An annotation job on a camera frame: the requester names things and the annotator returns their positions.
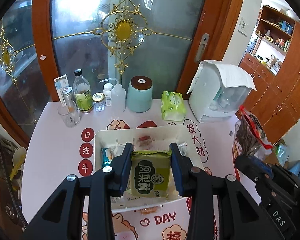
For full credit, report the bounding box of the teal canister brown lid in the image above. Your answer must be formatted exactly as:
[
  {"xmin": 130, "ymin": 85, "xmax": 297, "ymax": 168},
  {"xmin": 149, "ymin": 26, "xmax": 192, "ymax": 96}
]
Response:
[{"xmin": 127, "ymin": 76, "xmax": 153, "ymax": 113}]

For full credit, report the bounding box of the small metal can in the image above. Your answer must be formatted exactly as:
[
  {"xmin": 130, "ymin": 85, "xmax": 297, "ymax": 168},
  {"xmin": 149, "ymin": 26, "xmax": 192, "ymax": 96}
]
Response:
[{"xmin": 62, "ymin": 86, "xmax": 76, "ymax": 113}]

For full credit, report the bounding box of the small white pill bottle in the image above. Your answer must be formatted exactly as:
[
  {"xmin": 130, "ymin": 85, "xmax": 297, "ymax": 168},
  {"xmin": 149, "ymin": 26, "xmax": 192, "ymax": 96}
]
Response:
[{"xmin": 103, "ymin": 83, "xmax": 113, "ymax": 107}]

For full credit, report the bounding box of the white plastic storage bin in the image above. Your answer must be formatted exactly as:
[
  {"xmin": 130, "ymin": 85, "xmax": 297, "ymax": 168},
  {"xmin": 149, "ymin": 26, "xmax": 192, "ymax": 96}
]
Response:
[{"xmin": 95, "ymin": 125, "xmax": 203, "ymax": 210}]

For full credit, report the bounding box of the white squeeze bottle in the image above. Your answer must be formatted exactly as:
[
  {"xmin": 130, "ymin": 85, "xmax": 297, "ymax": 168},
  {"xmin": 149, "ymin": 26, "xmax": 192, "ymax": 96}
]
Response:
[{"xmin": 99, "ymin": 77, "xmax": 126, "ymax": 113}]

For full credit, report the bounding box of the small glass jar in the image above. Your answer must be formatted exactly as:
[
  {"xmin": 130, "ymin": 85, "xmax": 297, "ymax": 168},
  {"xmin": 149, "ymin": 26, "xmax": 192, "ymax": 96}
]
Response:
[{"xmin": 92, "ymin": 93, "xmax": 106, "ymax": 112}]

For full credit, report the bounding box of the blue white snack packet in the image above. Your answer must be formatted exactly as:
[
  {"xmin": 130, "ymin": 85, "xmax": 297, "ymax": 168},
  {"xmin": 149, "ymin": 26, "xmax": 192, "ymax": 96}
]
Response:
[{"xmin": 101, "ymin": 146, "xmax": 115, "ymax": 167}]

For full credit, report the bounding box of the white countertop appliance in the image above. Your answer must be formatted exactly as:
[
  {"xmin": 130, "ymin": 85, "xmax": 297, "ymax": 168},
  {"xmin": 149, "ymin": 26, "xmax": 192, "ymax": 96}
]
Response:
[{"xmin": 189, "ymin": 66, "xmax": 253, "ymax": 123}]

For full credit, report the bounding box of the green tissue pack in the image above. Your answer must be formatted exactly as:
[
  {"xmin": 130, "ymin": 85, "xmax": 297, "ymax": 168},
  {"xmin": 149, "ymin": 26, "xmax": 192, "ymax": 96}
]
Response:
[{"xmin": 161, "ymin": 91, "xmax": 186, "ymax": 122}]

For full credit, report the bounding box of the white cloth on appliance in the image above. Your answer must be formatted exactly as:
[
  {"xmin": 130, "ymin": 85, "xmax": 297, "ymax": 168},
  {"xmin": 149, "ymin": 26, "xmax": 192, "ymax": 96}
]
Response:
[{"xmin": 186, "ymin": 60, "xmax": 257, "ymax": 94}]

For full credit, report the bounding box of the green pastry packet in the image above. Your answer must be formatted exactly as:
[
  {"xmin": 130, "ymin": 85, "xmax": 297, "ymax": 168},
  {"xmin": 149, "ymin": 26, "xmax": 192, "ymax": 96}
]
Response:
[{"xmin": 129, "ymin": 150, "xmax": 172, "ymax": 198}]

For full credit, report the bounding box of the dried nuts clear bag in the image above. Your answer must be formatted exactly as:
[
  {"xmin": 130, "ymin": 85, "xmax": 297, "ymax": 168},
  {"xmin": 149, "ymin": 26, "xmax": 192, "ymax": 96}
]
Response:
[{"xmin": 232, "ymin": 105, "xmax": 273, "ymax": 160}]

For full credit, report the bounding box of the wooden cabinet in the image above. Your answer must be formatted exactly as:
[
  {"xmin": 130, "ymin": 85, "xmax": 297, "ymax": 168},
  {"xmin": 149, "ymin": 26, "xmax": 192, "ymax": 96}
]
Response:
[{"xmin": 239, "ymin": 5, "xmax": 300, "ymax": 144}]

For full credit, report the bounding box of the glass bottle green label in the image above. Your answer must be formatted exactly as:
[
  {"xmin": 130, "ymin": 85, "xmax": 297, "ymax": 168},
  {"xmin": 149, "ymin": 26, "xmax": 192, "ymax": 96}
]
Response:
[{"xmin": 72, "ymin": 69, "xmax": 93, "ymax": 113}]

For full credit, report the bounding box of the clear drinking glass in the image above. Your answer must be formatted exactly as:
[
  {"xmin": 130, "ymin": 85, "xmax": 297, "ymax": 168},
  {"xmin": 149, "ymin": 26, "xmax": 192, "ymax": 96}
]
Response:
[{"xmin": 57, "ymin": 106, "xmax": 81, "ymax": 128}]

